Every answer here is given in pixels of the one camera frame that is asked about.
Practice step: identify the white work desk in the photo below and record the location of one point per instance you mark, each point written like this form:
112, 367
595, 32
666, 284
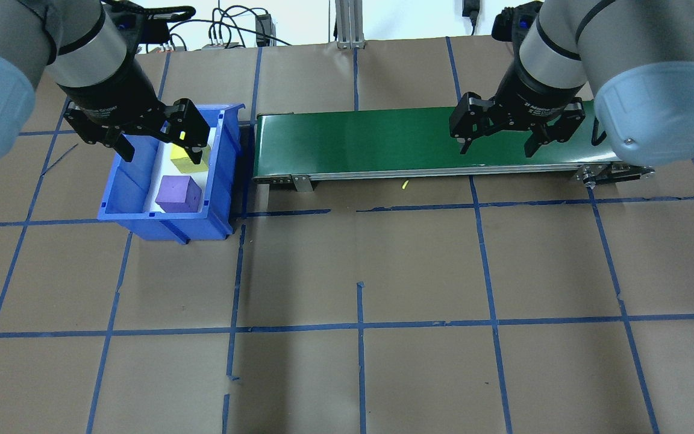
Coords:
311, 21

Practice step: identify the yellow foam cube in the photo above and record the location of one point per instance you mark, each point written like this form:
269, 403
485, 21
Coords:
181, 164

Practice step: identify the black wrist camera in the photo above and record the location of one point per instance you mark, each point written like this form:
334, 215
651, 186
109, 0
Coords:
142, 30
509, 24

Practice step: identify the aluminium profile post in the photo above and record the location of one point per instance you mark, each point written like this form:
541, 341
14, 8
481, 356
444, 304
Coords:
350, 24

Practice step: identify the purple foam cube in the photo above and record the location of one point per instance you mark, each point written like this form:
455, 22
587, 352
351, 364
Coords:
178, 194

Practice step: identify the white paper bin liner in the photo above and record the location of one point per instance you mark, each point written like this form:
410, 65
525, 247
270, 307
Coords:
163, 166

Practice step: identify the blue plastic storage bin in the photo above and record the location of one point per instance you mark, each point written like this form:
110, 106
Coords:
142, 226

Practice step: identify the green conveyor belt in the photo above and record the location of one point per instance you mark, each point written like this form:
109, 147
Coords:
353, 144

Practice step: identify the black power adapter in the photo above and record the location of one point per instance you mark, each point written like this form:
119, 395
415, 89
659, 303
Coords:
471, 7
264, 29

